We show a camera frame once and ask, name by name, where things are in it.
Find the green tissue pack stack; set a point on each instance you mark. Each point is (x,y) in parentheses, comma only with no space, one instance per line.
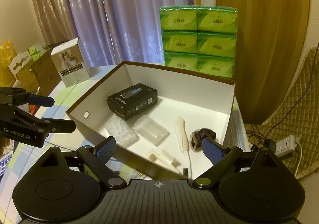
(201,39)

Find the clear swab box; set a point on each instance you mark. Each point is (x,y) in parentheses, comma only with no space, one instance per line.
(124,135)

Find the person's left hand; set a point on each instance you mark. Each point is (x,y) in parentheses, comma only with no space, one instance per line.
(4,142)

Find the quilted beige chair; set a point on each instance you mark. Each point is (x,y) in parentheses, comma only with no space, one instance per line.
(298,116)

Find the white power strip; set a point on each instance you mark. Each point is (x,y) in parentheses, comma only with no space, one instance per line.
(284,146)

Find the brown curtain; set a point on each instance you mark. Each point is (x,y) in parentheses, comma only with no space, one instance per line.
(270,40)

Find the small clear plastic piece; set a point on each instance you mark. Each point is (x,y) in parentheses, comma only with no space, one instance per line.
(164,157)

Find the brown cardboard carton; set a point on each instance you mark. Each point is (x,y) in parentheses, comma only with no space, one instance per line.
(36,75)

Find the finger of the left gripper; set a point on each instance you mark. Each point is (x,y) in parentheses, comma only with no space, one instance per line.
(19,96)

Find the yellow plastic bag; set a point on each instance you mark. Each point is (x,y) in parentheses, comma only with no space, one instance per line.
(7,53)

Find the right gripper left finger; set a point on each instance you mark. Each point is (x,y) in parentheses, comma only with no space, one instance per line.
(96,158)

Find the large brown cardboard box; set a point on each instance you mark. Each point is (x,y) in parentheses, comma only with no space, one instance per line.
(202,100)

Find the black product box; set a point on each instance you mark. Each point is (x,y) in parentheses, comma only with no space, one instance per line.
(133,100)

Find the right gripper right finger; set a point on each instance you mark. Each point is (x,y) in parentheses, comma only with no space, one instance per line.
(223,159)

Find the plaid tablecloth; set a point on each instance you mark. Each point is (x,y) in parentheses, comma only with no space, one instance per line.
(76,180)

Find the white photo product box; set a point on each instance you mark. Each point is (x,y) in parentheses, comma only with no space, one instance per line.
(71,66)

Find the clear plastic case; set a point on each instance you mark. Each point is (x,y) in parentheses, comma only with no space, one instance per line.
(150,130)

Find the brown velvet scrunchie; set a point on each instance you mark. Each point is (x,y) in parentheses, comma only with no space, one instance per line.
(197,136)

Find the purple curtain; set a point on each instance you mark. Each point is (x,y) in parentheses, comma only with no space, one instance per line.
(111,31)

